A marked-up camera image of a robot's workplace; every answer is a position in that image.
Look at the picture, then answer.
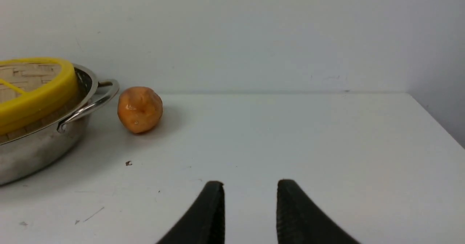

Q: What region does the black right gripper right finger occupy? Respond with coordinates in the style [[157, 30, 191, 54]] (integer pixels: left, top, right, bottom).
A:
[[277, 179, 358, 244]]

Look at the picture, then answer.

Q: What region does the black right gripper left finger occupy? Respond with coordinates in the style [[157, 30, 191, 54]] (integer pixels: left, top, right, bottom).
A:
[[158, 181, 225, 244]]

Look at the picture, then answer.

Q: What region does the yellow woven steamer lid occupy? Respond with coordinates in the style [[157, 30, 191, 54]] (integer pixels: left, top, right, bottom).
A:
[[0, 57, 79, 135]]

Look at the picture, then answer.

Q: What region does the yellow bamboo steamer basket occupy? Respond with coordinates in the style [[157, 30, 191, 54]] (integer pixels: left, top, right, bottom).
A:
[[0, 94, 82, 144]]

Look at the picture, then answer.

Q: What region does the stainless steel pot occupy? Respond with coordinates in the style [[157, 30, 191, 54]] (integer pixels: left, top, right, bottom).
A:
[[0, 64, 120, 185]]

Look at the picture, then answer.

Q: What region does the orange toy bun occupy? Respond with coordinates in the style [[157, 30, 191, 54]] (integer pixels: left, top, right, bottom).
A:
[[117, 86, 164, 133]]

